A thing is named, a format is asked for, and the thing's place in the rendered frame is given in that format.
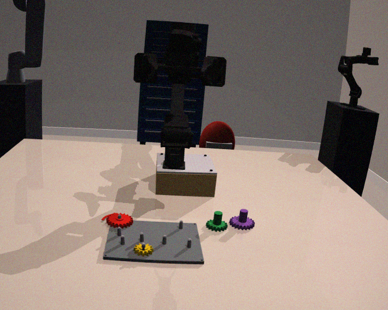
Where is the yellow gear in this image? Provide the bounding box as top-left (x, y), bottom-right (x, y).
top-left (133, 243), bottom-right (154, 256)

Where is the purple gear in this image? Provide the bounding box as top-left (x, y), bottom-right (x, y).
top-left (229, 209), bottom-right (255, 230)

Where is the green gear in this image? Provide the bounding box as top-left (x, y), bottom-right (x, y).
top-left (206, 211), bottom-right (227, 232)

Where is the red gear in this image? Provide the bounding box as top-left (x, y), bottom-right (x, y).
top-left (106, 213), bottom-right (133, 229)

